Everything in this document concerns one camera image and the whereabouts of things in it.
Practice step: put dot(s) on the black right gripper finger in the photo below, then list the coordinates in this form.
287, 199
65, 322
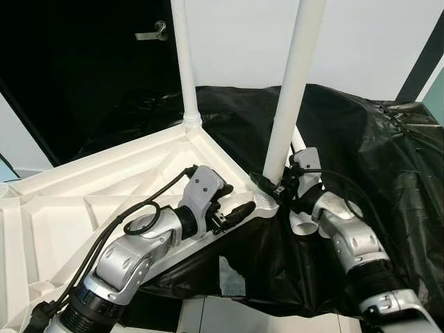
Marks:
266, 186

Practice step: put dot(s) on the black plastic cover sheet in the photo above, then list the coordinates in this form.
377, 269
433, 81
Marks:
388, 173

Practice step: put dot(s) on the teal glass panel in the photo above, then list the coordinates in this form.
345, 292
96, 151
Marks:
437, 94

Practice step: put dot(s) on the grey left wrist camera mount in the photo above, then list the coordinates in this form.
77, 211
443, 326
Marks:
205, 187

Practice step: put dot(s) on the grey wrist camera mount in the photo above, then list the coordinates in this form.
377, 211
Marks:
205, 187
307, 163

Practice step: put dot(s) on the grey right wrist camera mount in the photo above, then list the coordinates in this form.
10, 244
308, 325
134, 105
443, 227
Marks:
307, 163

